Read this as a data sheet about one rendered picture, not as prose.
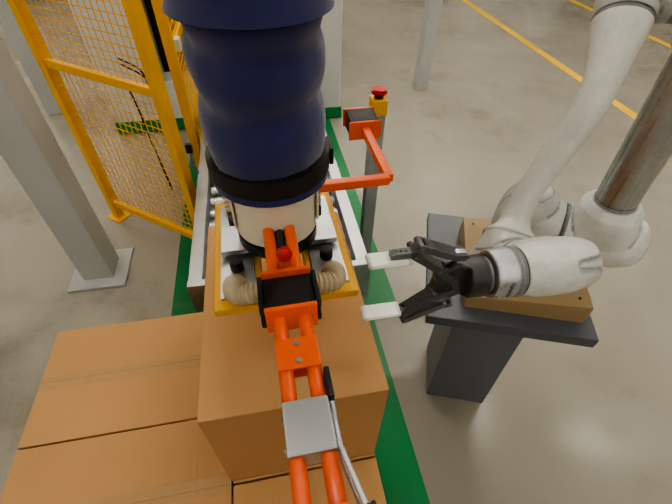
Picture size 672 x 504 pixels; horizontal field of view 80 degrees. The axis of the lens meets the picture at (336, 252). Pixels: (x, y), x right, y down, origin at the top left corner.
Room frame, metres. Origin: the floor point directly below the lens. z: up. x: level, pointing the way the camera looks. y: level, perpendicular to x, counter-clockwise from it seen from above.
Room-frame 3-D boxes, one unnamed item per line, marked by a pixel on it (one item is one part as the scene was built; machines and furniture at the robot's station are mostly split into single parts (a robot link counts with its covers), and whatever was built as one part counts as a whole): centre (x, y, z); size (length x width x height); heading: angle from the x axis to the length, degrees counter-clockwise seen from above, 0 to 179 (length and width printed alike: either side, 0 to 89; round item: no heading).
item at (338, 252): (0.67, 0.04, 1.13); 0.34 x 0.10 x 0.05; 12
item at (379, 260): (0.44, -0.08, 1.30); 0.07 x 0.03 x 0.01; 101
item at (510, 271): (0.47, -0.29, 1.23); 0.09 x 0.06 x 0.09; 11
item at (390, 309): (0.44, -0.08, 1.17); 0.07 x 0.03 x 0.01; 101
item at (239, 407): (0.65, 0.13, 0.74); 0.60 x 0.40 x 0.40; 11
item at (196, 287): (1.02, 0.21, 0.58); 0.70 x 0.03 x 0.06; 101
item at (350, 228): (2.23, 0.12, 0.50); 2.31 x 0.05 x 0.19; 11
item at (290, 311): (0.41, 0.08, 1.23); 0.10 x 0.08 x 0.06; 102
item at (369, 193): (1.68, -0.17, 0.50); 0.07 x 0.07 x 1.00; 11
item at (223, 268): (0.63, 0.22, 1.13); 0.34 x 0.10 x 0.05; 12
